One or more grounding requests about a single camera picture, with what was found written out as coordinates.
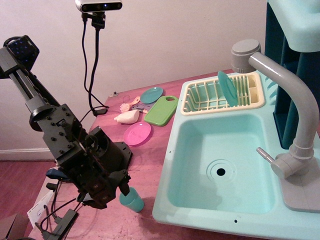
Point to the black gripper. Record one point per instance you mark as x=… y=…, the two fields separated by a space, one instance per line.
x=97 y=181

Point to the teal plastic cup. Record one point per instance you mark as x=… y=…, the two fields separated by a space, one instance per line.
x=132 y=200

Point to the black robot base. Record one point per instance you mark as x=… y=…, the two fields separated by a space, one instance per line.
x=113 y=156

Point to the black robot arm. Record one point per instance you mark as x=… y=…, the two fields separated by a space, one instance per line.
x=63 y=133

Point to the light teal toy sink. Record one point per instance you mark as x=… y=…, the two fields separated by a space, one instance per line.
x=214 y=179

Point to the pink plastic plate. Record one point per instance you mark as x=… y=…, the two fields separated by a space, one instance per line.
x=137 y=133

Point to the cream soap bottle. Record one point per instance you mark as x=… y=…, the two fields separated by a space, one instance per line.
x=128 y=117

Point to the blue clamp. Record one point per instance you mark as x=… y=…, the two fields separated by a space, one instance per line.
x=56 y=174

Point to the black usb hub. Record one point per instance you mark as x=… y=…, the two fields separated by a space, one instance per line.
x=63 y=226

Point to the pink dish brush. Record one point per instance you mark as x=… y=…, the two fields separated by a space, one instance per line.
x=125 y=107

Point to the grey toy utensil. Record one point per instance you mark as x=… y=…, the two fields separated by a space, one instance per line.
x=144 y=108

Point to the green cutting board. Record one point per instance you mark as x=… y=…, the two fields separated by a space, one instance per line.
x=162 y=111

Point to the teal plate on table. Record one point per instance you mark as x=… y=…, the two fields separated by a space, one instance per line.
x=151 y=95

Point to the white paper sheet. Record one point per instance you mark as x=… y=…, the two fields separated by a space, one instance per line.
x=43 y=198

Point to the cream dish rack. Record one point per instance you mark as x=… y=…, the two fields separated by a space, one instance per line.
x=205 y=96

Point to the cardboard box corner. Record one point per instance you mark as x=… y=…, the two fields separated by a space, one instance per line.
x=13 y=227

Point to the teal plate in rack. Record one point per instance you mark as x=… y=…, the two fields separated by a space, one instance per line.
x=228 y=89

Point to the grey toy faucet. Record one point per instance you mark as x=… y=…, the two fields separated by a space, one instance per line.
x=298 y=172

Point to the dark teal toy cabinet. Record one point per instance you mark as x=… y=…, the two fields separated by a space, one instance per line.
x=297 y=107

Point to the light teal upper shelf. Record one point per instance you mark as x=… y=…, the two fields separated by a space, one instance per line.
x=300 y=23

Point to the black camera stand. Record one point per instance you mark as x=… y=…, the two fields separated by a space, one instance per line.
x=98 y=21

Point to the silver depth camera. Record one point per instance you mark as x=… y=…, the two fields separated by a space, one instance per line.
x=93 y=6

